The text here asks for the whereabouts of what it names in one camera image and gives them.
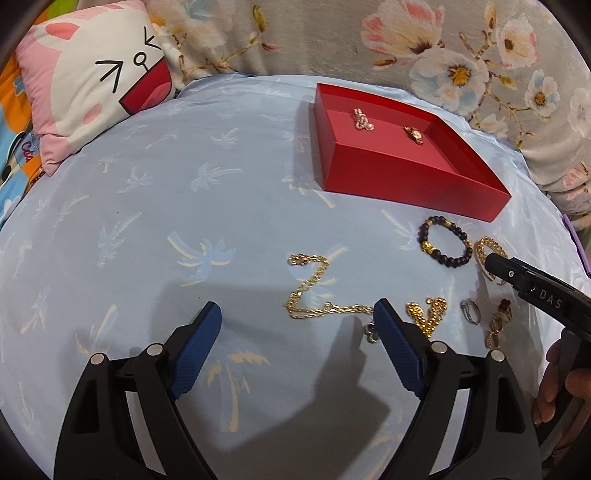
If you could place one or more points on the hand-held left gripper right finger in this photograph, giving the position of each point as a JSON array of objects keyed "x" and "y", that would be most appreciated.
[{"x": 399, "y": 350}]

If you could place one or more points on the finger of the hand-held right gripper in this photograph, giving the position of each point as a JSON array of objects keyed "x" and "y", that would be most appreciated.
[{"x": 531, "y": 286}]

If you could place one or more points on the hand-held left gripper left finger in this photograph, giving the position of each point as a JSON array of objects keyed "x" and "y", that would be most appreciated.
[{"x": 194, "y": 353}]

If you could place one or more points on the gold earrings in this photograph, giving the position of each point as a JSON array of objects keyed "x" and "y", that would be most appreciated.
[{"x": 495, "y": 328}]

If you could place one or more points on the gold cuff bangle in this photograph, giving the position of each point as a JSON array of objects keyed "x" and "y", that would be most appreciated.
[{"x": 482, "y": 251}]

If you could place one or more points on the red cardboard box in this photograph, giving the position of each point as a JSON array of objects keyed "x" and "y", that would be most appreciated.
[{"x": 392, "y": 170}]

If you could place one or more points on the person's right hand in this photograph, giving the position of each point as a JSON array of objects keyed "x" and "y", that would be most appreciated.
[{"x": 554, "y": 397}]

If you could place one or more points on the purple plastic object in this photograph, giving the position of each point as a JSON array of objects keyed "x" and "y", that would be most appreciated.
[{"x": 579, "y": 244}]

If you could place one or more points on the blue palm print sheet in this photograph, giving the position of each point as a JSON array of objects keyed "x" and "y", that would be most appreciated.
[{"x": 184, "y": 207}]

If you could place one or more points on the gold wristwatch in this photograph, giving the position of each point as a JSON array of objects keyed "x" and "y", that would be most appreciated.
[{"x": 414, "y": 134}]

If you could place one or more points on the pearl brooch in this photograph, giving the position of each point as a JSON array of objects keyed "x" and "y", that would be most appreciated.
[{"x": 362, "y": 121}]

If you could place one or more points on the cartoon face pillow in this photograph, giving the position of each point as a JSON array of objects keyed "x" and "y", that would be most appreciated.
[{"x": 83, "y": 92}]

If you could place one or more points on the grey floral blanket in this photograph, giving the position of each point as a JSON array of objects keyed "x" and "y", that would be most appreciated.
[{"x": 369, "y": 41}]

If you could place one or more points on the colourful patterned cloth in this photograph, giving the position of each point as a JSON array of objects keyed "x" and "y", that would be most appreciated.
[{"x": 14, "y": 115}]

